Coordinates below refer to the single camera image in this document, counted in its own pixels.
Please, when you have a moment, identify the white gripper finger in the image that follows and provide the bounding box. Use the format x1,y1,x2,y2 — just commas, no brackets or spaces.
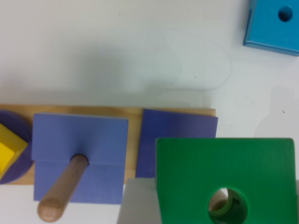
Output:
117,178,162,224

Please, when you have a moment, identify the green square block with hole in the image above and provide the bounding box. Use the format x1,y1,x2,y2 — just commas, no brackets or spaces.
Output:
156,138,298,224

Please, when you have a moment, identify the dark purple square block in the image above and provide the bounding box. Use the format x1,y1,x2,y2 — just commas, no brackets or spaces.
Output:
135,109,218,178

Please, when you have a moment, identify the light purple square block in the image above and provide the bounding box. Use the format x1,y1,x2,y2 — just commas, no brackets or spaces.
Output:
32,113,129,204

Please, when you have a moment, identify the yellow block on far peg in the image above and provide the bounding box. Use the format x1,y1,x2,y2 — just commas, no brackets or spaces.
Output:
0,124,28,179

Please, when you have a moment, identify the purple round block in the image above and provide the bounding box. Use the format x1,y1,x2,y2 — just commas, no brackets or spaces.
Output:
0,109,33,184

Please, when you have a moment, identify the blue square block with hole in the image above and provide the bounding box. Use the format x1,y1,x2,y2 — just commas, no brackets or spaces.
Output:
243,0,299,56

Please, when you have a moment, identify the near wooden peg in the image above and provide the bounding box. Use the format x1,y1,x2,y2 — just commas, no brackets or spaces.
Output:
208,189,232,217

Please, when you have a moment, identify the wooden peg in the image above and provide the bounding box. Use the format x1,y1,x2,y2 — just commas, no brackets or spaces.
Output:
208,189,232,217
37,155,89,222

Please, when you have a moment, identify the middle wooden peg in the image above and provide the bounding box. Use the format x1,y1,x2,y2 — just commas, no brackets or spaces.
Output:
37,155,89,222

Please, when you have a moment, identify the wooden peg base board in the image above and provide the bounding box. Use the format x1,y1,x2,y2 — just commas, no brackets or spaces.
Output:
0,105,216,185

